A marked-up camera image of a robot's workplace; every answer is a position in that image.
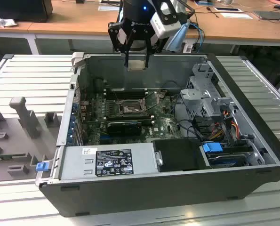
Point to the grey parts rack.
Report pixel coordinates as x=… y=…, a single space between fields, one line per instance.
x=17 y=146

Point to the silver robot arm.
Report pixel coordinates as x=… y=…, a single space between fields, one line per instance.
x=177 y=38

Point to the white camera with black bracket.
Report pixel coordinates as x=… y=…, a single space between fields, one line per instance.
x=168 y=26

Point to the black grey PC case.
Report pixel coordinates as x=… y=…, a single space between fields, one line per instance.
x=154 y=195

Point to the silver metal drive cage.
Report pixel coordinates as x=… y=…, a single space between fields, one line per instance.
x=196 y=99

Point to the white paper sheet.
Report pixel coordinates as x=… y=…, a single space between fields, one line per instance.
x=236 y=15
x=109 y=8

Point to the CPU socket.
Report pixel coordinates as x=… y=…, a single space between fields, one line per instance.
x=130 y=108

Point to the silver CPU plate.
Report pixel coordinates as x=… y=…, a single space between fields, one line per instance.
x=136 y=66

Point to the hard disk in blue carrier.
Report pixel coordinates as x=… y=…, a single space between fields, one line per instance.
x=211 y=147

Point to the wooden desk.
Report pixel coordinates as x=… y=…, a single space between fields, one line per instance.
x=3 y=30
x=83 y=21

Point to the blue expansion slot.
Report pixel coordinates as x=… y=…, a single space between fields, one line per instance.
x=105 y=137

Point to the dark grey laptop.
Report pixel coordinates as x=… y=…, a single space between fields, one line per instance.
x=270 y=15

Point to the black RAM slot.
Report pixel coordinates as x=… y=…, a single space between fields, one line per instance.
x=125 y=95
x=146 y=122
x=128 y=113
x=130 y=118
x=125 y=90

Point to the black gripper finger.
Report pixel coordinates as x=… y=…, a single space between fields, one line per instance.
x=147 y=60
x=113 y=38

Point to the crumpled white paper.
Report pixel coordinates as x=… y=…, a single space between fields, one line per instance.
x=3 y=21

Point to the black plastic shroud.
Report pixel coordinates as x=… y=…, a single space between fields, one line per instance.
x=177 y=153

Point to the green motherboard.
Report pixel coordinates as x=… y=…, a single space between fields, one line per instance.
x=161 y=122

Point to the black graphics card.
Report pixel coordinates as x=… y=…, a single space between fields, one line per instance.
x=123 y=128

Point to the black computer box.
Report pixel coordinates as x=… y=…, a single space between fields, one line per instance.
x=19 y=10

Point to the white flat tablet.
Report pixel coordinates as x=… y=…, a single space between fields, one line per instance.
x=226 y=9

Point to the blue case latch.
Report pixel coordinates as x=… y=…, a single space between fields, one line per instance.
x=42 y=167

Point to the grey power supply unit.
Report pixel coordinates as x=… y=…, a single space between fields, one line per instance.
x=78 y=164

